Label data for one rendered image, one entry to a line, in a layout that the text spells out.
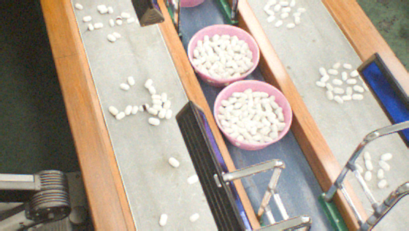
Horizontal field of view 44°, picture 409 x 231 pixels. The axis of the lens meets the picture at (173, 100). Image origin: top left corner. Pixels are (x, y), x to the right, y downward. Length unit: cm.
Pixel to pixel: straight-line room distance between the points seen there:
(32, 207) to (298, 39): 115
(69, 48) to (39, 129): 82
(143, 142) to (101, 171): 18
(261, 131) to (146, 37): 58
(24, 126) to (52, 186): 112
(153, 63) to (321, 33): 67
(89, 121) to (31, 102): 107
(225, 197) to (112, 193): 49
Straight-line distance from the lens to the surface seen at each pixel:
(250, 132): 175
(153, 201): 160
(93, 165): 164
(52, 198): 159
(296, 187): 174
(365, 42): 206
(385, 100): 151
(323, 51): 201
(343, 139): 180
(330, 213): 169
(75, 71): 186
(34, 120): 270
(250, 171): 124
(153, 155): 167
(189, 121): 132
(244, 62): 193
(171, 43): 191
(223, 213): 122
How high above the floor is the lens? 221
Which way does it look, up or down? 56 degrees down
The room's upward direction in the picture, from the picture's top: 1 degrees clockwise
